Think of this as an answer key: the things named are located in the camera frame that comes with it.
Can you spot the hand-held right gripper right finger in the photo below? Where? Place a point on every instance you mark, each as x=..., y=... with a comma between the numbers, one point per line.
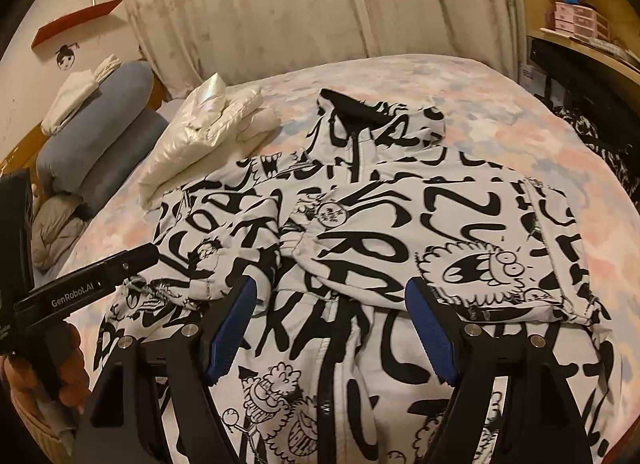
x=431, y=336

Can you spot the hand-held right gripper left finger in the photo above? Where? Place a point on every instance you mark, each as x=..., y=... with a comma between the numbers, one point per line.
x=234, y=326

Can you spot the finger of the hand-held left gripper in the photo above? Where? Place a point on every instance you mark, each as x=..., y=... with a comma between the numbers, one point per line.
x=135, y=260

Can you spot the black and white patterned shorts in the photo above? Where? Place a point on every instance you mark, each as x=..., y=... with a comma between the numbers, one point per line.
x=350, y=244

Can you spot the person's left forearm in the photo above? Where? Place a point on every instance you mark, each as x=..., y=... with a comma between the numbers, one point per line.
x=42, y=436

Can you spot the person's left hand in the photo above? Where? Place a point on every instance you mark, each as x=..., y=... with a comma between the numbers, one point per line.
x=75, y=359

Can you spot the beige quilt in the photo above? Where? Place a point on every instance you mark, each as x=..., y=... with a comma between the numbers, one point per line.
x=55, y=234

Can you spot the dark blue-grey pillow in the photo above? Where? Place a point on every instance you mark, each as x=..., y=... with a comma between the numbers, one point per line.
x=135, y=149

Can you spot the light blue-grey pillow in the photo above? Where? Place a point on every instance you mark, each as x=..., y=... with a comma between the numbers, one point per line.
x=90, y=144

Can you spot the cream satin pillow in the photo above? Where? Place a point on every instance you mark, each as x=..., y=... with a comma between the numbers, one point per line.
x=200, y=144

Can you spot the white folded cloth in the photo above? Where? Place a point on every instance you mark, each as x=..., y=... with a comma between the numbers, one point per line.
x=75, y=94

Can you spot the bed with pastel sheet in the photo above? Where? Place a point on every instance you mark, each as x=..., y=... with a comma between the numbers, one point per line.
x=500, y=109

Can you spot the black and white furry cloth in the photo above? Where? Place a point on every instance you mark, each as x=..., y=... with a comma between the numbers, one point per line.
x=600, y=144

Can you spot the white cardboard box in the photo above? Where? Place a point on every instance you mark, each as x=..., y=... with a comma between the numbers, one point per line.
x=531, y=78

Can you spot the beige curtain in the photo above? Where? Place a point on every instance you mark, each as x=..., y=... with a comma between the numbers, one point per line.
x=300, y=4

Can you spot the pink drawer box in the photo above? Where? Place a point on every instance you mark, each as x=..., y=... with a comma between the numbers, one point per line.
x=575, y=22

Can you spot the cartoon face wall sticker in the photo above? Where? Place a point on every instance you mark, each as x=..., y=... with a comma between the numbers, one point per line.
x=67, y=58

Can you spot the red wall shelf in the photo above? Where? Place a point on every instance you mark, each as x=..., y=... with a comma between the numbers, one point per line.
x=75, y=24

